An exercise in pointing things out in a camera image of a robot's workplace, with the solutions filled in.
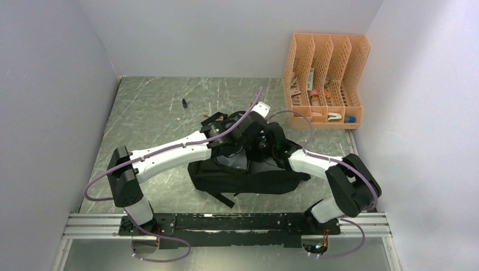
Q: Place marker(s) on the black student backpack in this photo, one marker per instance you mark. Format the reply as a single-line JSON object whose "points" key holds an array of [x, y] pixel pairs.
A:
{"points": [[241, 174]]}

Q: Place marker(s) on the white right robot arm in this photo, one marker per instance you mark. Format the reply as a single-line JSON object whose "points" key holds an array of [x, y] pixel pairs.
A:
{"points": [[353, 187]]}

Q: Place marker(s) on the tall white green box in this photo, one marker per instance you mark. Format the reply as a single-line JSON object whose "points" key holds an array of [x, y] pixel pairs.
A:
{"points": [[310, 79]]}

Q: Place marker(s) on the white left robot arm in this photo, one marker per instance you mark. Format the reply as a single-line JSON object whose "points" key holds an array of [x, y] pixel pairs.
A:
{"points": [[127, 170]]}

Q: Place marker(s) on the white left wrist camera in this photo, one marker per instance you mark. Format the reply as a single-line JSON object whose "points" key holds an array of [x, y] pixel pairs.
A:
{"points": [[262, 109]]}

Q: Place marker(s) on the white red staples box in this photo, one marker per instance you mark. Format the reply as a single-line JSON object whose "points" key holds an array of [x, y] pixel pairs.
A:
{"points": [[295, 91]]}

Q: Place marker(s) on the orange plastic desk organizer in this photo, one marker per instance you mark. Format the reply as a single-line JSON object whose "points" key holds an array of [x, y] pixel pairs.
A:
{"points": [[338, 62]]}

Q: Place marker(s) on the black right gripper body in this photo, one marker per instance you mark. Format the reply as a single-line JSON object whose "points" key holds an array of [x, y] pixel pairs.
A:
{"points": [[260, 142]]}

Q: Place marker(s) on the pink bottle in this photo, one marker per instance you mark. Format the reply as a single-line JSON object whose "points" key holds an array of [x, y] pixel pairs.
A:
{"points": [[314, 98]]}

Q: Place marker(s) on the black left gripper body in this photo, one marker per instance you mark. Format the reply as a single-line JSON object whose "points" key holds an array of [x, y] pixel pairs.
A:
{"points": [[247, 144]]}

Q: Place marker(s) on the grey blue sharpener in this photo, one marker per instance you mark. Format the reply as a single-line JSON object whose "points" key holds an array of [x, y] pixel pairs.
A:
{"points": [[349, 119]]}

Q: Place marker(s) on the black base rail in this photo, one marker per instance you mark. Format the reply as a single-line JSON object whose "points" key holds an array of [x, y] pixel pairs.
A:
{"points": [[237, 229]]}

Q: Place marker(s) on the white stapler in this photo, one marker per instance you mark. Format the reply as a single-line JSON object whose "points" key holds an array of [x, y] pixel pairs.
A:
{"points": [[333, 117]]}

